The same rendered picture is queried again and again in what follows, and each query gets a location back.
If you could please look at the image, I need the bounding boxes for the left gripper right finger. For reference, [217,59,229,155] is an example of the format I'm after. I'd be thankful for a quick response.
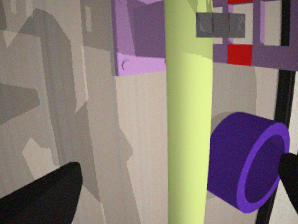
[278,153,298,214]

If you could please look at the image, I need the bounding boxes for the purple short tube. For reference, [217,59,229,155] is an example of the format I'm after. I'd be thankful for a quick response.
[207,112,290,213]

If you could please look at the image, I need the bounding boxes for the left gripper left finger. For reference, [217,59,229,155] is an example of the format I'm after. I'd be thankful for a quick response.
[0,162,83,224]

